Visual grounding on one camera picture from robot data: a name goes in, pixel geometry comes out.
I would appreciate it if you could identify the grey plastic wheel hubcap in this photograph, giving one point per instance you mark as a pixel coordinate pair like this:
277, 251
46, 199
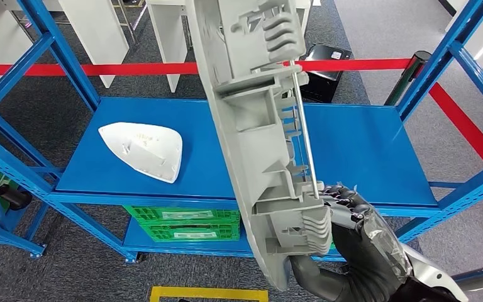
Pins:
258, 166

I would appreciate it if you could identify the black-topped stanchion post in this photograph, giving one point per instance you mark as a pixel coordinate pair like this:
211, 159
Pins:
408, 71

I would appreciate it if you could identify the chrome tube frame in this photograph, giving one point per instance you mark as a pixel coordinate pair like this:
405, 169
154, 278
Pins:
128, 25

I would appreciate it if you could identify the white plastic mirror cover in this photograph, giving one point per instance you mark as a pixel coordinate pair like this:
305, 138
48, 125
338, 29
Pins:
141, 150

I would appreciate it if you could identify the black box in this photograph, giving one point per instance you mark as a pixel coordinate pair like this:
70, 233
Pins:
329, 83

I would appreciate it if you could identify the yellow floor tape square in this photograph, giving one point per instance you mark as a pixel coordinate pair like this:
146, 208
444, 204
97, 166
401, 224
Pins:
208, 293

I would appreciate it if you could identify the blue metal shelf rack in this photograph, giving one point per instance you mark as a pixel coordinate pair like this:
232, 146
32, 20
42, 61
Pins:
37, 250
350, 146

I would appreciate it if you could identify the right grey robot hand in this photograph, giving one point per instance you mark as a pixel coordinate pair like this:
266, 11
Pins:
358, 246

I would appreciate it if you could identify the red barrier belt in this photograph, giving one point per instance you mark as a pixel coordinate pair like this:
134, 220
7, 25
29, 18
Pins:
100, 68
462, 121

